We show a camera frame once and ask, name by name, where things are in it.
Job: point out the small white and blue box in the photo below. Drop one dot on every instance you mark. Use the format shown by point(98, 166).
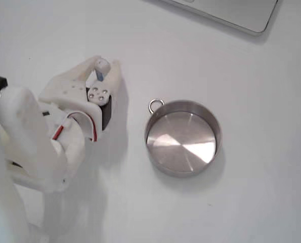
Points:
point(102, 65)

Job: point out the round metal bowl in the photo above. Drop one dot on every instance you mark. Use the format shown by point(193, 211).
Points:
point(183, 144)

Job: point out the silver laptop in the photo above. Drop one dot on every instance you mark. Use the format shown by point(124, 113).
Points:
point(228, 12)

